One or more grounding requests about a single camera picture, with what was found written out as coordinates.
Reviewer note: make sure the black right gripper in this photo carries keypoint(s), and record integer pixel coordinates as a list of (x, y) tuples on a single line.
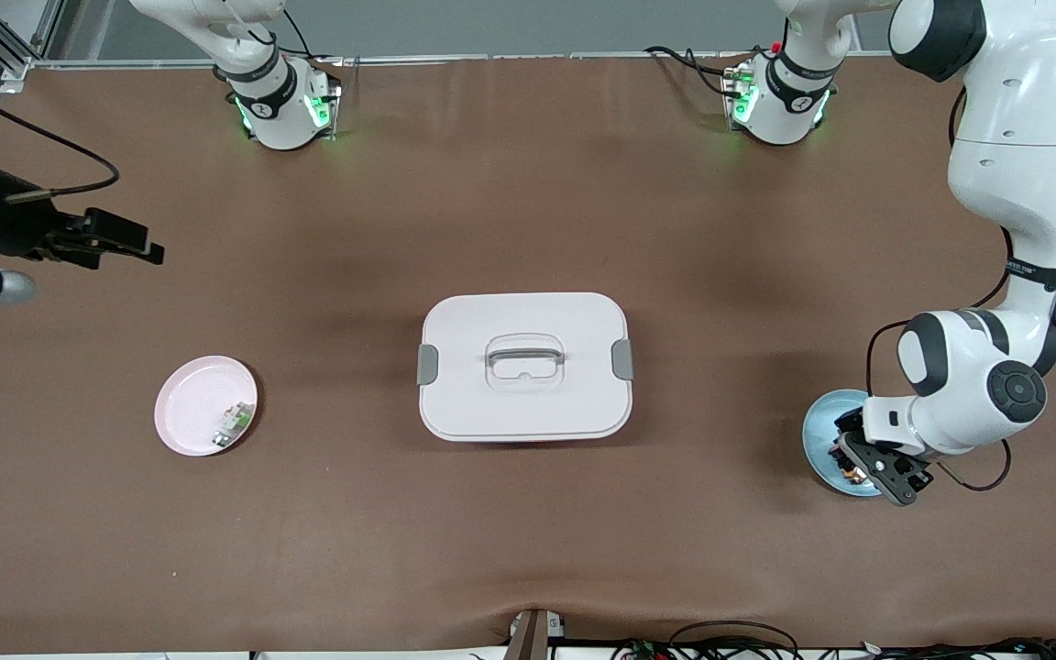
[(13, 229)]

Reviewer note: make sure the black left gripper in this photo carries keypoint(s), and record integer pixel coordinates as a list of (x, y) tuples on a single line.
[(850, 424)]

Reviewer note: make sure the orange black push-button switch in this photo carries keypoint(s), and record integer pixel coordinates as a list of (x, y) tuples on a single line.
[(849, 469)]

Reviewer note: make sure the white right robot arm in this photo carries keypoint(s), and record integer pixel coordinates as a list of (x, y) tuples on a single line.
[(276, 110)]

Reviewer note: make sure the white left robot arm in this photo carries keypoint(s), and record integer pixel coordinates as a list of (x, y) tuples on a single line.
[(1014, 137)]

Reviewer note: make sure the light blue round plate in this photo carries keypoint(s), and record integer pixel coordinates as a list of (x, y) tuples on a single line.
[(821, 431)]

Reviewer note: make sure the pale pink round plate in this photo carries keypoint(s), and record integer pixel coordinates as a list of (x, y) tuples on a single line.
[(193, 403)]

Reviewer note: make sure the pale pink lidded storage box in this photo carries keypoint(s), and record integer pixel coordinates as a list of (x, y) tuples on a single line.
[(528, 403)]

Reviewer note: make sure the brown table edge clamp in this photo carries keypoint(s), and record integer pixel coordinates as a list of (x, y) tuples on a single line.
[(533, 637)]

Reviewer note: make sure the aluminium frame profile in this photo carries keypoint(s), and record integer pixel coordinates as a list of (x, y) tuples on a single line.
[(19, 46)]

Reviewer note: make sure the white green push-button switch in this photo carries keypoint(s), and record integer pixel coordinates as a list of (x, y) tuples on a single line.
[(236, 422)]

